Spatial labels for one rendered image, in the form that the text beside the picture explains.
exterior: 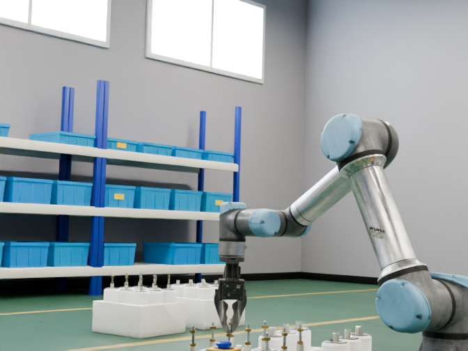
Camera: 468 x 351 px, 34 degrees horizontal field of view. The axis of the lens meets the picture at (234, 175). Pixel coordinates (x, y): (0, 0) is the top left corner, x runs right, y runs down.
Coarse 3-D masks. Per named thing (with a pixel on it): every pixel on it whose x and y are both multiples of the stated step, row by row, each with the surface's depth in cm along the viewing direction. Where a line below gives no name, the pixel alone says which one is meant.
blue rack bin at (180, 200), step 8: (176, 192) 769; (184, 192) 776; (192, 192) 785; (200, 192) 793; (176, 200) 770; (184, 200) 777; (192, 200) 786; (200, 200) 794; (176, 208) 770; (184, 208) 778; (192, 208) 786
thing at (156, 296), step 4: (156, 276) 454; (156, 280) 454; (156, 284) 453; (156, 288) 453; (152, 292) 449; (156, 292) 449; (160, 292) 450; (152, 296) 449; (156, 296) 449; (160, 296) 450; (152, 300) 449; (156, 300) 449; (160, 300) 450
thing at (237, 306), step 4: (232, 304) 220; (236, 304) 219; (240, 304) 219; (232, 308) 219; (236, 308) 219; (240, 308) 219; (236, 312) 218; (240, 312) 219; (236, 316) 218; (240, 316) 219; (236, 320) 217; (232, 324) 219; (236, 324) 218; (232, 328) 218; (232, 332) 218
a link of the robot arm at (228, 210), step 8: (224, 208) 217; (232, 208) 216; (240, 208) 216; (224, 216) 217; (232, 216) 215; (224, 224) 216; (232, 224) 214; (224, 232) 216; (232, 232) 215; (224, 240) 216; (232, 240) 215; (240, 240) 216
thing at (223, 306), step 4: (220, 304) 219; (224, 304) 219; (220, 308) 218; (224, 308) 219; (220, 312) 218; (224, 312) 218; (220, 316) 218; (224, 316) 218; (220, 320) 218; (224, 320) 218; (224, 324) 218; (224, 328) 218
